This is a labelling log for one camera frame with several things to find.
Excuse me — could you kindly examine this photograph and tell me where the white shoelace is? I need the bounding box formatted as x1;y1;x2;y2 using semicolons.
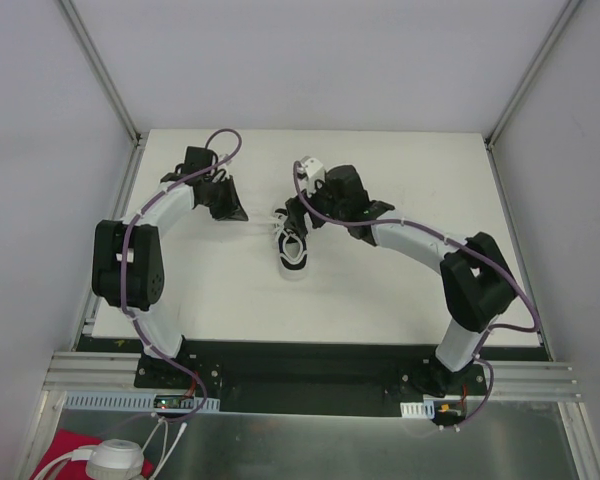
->
249;207;309;271

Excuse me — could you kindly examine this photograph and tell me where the black white canvas sneaker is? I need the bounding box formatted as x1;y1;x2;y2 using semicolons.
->
273;208;308;281

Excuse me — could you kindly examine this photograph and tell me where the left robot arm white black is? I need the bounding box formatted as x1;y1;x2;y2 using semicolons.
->
92;146;248;389

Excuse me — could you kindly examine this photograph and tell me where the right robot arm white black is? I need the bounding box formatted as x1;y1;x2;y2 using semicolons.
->
284;157;520;398

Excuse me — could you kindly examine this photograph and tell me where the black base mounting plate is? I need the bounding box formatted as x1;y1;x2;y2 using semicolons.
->
134;340;486;417

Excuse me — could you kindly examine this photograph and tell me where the white bottle cap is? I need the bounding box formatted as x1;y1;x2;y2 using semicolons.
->
86;439;144;480

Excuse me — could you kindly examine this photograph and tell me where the red cloth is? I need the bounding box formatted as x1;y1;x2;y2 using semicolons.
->
31;429;154;479

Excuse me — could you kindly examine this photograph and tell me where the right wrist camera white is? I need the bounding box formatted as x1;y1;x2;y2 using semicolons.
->
295;156;326;197

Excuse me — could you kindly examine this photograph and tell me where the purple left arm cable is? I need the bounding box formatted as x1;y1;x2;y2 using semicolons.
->
120;128;243;419

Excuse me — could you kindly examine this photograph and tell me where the left aluminium corner post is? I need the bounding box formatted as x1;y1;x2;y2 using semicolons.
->
54;0;142;145

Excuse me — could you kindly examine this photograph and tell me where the aluminium corner post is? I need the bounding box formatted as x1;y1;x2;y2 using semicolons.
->
484;0;584;151
54;0;142;145

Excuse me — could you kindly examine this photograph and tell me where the aluminium frame rail front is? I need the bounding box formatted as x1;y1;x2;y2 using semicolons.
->
43;352;584;402

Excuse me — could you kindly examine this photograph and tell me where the right grey cable duct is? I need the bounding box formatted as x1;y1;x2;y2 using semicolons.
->
400;400;435;420

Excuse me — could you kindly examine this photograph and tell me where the grey cable duct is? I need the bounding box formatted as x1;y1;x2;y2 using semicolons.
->
400;400;435;420
65;392;220;414

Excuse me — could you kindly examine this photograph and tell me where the left grey cable duct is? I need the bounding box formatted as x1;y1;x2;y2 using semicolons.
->
65;392;220;414

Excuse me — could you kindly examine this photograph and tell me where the white cable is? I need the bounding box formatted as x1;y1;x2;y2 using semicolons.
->
32;418;189;480

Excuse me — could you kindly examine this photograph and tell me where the right aluminium corner post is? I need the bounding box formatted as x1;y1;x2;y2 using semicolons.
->
484;0;584;151

